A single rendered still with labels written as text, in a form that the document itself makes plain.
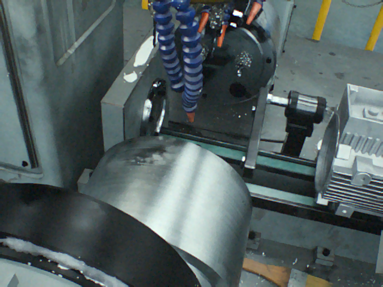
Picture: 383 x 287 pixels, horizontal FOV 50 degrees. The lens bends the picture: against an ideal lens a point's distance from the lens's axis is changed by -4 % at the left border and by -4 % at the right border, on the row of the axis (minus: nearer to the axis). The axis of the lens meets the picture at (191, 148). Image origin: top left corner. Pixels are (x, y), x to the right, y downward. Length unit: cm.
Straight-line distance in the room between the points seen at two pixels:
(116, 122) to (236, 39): 38
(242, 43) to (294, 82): 50
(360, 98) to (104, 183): 50
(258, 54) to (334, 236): 42
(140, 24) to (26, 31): 106
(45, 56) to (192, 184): 29
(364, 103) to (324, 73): 70
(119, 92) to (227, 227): 29
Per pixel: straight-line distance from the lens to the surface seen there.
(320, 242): 93
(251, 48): 95
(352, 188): 78
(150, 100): 78
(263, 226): 90
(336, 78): 151
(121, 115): 66
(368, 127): 74
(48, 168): 78
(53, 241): 22
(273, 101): 92
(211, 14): 65
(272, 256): 91
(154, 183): 51
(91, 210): 23
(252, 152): 77
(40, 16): 63
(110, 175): 55
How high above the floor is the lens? 154
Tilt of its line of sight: 43 degrees down
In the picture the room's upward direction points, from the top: 7 degrees clockwise
